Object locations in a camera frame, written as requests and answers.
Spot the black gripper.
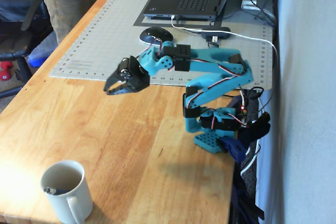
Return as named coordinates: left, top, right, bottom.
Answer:
left=103, top=56, right=151, bottom=97

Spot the blue pen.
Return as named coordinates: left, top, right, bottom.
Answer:
left=43, top=187, right=68, bottom=196

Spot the white ceramic mug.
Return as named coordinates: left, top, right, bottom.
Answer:
left=40, top=159, right=94, bottom=224

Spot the grey cutting mat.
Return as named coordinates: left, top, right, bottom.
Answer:
left=49, top=0, right=274, bottom=91

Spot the black computer mouse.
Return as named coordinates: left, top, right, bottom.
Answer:
left=139, top=26, right=174, bottom=46

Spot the black USB hub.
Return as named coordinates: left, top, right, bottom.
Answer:
left=201, top=26, right=232, bottom=49

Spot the black office chair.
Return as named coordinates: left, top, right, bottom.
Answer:
left=0, top=0, right=52, bottom=99

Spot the red dumbbell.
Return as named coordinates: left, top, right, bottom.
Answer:
left=0, top=60, right=14, bottom=82

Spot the blue clamp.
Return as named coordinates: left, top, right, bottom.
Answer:
left=219, top=136, right=247, bottom=162

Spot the silver stand base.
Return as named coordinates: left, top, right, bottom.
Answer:
left=240, top=0, right=274, bottom=12

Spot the white cable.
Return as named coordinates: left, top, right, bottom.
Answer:
left=170, top=15, right=279, bottom=104

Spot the tangled thin black cable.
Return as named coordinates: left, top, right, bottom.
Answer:
left=250, top=0, right=278, bottom=27

